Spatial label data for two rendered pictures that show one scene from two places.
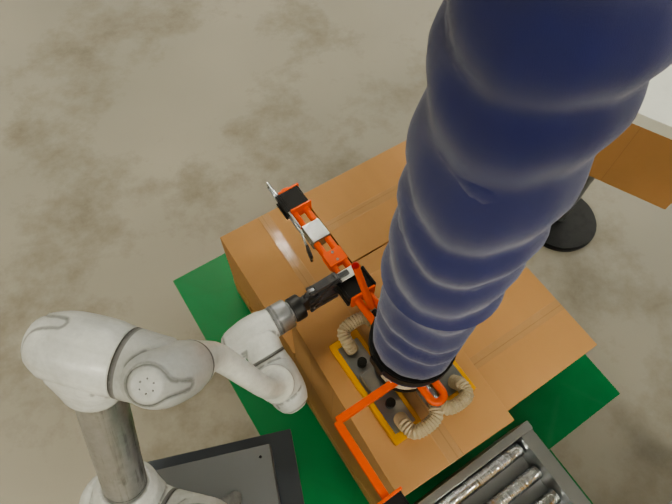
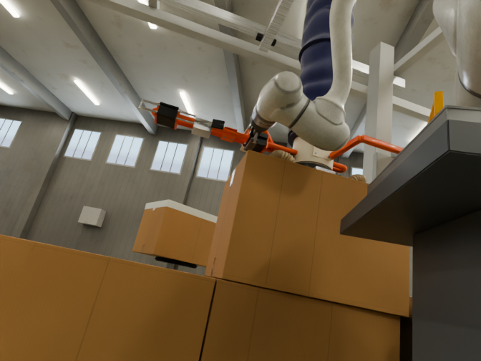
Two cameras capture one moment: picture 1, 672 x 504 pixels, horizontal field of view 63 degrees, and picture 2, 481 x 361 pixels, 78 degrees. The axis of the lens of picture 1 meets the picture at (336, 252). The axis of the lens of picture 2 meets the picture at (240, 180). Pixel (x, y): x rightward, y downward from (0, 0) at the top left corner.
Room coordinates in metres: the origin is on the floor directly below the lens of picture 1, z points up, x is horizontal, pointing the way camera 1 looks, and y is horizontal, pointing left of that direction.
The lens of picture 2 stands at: (0.26, 0.93, 0.54)
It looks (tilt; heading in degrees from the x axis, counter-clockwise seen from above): 19 degrees up; 294
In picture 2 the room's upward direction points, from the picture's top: 11 degrees clockwise
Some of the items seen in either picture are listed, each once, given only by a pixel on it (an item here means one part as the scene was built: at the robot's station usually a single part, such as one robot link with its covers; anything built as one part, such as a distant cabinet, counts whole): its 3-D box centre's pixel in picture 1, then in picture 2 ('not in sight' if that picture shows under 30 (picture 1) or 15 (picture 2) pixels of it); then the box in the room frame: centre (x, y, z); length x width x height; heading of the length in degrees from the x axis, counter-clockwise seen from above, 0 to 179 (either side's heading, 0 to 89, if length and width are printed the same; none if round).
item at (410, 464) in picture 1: (390, 384); (300, 238); (0.47, -0.20, 0.74); 0.60 x 0.40 x 0.40; 34
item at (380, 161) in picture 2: not in sight; (384, 172); (0.11, -1.58, 1.62); 0.20 x 0.05 x 0.30; 35
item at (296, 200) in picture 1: (294, 201); (167, 117); (0.96, 0.14, 1.07); 0.08 x 0.07 x 0.05; 36
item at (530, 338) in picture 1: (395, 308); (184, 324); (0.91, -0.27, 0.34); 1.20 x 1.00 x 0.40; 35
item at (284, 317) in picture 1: (282, 316); (266, 113); (0.56, 0.15, 1.07); 0.09 x 0.06 x 0.09; 35
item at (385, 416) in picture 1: (375, 383); not in sight; (0.41, -0.13, 0.97); 0.34 x 0.10 x 0.05; 36
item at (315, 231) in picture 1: (316, 233); (202, 127); (0.84, 0.06, 1.07); 0.07 x 0.07 x 0.04; 36
